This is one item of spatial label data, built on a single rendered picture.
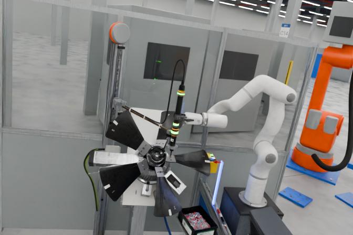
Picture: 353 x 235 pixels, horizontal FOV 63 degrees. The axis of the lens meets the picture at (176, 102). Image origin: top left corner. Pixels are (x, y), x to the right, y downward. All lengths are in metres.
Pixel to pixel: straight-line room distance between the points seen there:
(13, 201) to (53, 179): 0.39
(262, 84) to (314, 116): 3.48
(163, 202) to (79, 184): 1.18
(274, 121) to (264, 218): 0.67
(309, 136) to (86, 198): 3.80
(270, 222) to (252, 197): 0.66
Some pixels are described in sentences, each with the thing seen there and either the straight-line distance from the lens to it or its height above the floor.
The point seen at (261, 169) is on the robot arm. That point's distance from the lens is 1.94.
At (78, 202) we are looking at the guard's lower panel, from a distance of 2.88.
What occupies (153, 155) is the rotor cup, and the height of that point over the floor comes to 1.22.
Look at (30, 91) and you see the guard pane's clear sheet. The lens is 2.55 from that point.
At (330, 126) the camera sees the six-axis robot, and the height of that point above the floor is 0.86.
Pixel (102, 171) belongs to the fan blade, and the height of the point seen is 1.13.
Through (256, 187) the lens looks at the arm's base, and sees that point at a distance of 2.01.
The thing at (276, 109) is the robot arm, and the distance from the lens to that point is 1.87.
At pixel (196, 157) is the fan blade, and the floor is 1.19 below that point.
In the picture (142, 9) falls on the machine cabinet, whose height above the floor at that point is 2.16.
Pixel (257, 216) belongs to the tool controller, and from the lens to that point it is 1.42.
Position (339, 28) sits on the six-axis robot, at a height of 2.37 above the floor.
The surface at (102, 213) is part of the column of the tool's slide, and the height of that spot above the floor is 0.33.
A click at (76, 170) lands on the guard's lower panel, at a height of 0.66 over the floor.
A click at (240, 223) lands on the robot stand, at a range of 1.99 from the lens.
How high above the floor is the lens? 1.98
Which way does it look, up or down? 14 degrees down
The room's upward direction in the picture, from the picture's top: 9 degrees clockwise
